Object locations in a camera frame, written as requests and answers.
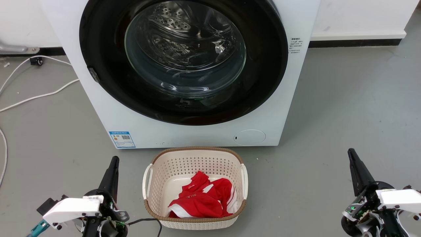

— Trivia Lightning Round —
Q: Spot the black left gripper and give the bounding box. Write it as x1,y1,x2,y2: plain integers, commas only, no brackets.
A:
82,156,130,237

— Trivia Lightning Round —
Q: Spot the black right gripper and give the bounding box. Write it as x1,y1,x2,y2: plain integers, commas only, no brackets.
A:
341,148,395,237

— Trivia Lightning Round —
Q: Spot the black round glass washer door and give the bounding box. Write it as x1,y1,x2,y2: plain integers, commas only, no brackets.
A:
79,0,289,126

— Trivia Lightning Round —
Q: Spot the white front-load washing machine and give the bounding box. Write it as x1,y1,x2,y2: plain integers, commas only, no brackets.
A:
39,0,321,149

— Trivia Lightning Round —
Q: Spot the blue energy label sticker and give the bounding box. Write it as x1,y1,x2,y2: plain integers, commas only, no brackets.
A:
109,131,136,148

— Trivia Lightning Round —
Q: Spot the beige plastic laundry basket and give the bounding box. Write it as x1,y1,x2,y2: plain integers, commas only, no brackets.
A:
142,146,248,230

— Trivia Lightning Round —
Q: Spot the red and white garment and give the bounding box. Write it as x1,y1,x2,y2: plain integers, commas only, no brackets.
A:
168,171,238,218

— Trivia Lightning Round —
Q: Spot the round white filter cover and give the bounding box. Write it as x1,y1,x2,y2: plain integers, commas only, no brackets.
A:
234,129,266,146

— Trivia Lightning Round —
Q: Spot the small printed text sticker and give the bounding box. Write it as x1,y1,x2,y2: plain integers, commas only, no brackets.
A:
289,37,302,54

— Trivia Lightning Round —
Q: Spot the steel perforated washer drum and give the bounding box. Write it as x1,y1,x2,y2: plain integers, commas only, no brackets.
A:
132,0,245,71

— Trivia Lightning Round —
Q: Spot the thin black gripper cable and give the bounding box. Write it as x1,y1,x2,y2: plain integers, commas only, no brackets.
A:
127,218,162,237

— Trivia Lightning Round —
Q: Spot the teal cable plug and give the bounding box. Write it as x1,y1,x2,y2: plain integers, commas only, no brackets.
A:
27,220,50,237

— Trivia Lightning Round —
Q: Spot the grey floor hose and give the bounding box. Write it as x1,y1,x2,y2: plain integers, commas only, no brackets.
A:
0,128,8,187

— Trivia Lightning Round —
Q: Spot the thick white floor cable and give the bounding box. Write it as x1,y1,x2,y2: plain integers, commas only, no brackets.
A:
0,78,80,112

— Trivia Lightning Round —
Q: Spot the black wall skirting strip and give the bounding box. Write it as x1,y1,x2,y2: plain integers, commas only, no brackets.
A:
309,39,402,48

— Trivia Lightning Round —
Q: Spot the thin white floor cable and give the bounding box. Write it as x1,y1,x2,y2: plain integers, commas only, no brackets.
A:
0,55,72,94

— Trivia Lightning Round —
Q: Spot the grey metal floor bracket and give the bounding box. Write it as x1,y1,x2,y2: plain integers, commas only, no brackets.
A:
0,41,40,55

